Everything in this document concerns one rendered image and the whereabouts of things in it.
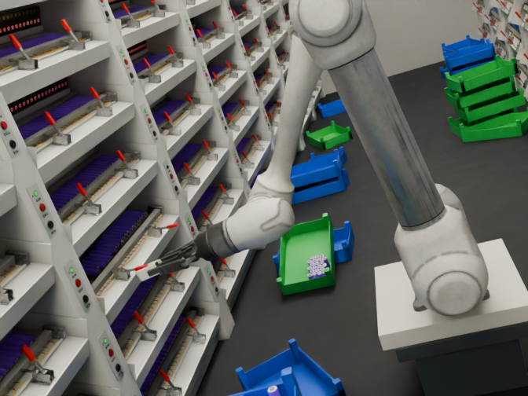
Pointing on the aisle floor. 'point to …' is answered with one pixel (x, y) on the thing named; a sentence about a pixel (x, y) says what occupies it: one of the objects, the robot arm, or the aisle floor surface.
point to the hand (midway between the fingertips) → (150, 270)
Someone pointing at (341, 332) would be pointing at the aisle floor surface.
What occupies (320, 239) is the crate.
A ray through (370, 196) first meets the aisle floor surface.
